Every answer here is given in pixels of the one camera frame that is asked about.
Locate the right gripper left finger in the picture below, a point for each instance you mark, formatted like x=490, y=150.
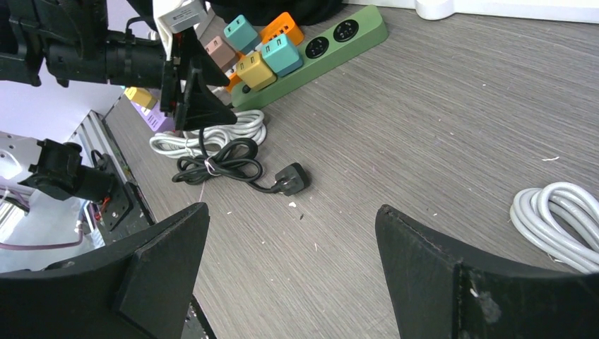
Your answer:
x=138, y=287

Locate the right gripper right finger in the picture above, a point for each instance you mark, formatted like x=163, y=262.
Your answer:
x=441, y=287

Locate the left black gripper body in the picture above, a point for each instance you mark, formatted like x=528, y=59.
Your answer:
x=175, y=69

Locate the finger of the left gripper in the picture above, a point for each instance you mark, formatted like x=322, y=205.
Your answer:
x=200, y=67
x=200, y=108

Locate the yellow plug adapter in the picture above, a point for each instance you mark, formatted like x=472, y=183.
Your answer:
x=255, y=72

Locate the teal plug adapter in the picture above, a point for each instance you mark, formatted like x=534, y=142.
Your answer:
x=282, y=55

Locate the green power strip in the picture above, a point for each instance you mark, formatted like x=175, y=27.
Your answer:
x=335, y=46

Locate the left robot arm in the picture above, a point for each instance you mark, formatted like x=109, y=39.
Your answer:
x=73, y=40

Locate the brown plug adapter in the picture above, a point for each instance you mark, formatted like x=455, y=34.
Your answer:
x=221, y=53

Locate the yellow adapter on purple strip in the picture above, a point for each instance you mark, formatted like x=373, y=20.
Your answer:
x=141, y=97

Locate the purple power strip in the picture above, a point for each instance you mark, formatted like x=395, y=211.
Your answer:
x=156, y=120

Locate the teal adapter on orange strip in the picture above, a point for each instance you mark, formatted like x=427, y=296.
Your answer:
x=242, y=35

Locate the orange power strip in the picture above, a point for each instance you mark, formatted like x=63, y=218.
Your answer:
x=283, y=24

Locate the black t-shirt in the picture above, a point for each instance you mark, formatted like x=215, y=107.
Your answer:
x=262, y=12

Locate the white clothes rack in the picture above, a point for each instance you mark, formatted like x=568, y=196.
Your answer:
x=576, y=11

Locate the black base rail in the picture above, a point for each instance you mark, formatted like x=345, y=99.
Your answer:
x=95, y=171

